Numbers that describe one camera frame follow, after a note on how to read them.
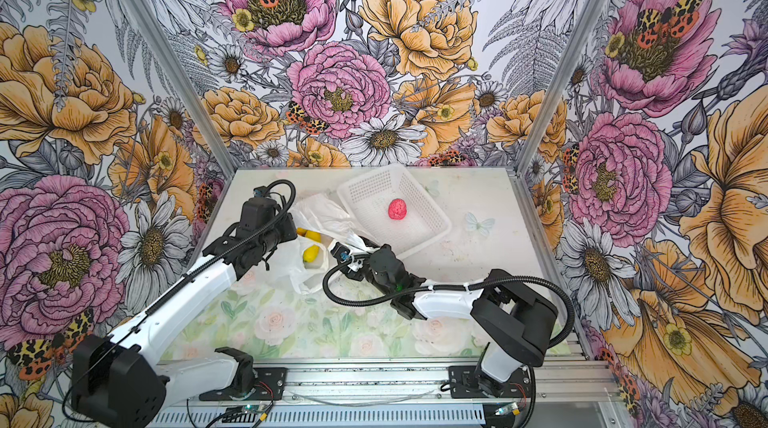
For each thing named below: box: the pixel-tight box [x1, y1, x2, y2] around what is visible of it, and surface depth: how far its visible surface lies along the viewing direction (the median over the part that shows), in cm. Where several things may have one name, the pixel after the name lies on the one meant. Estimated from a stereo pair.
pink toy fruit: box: [388, 198, 407, 221], surface depth 105 cm
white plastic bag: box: [264, 193, 372, 294], surface depth 83 cm
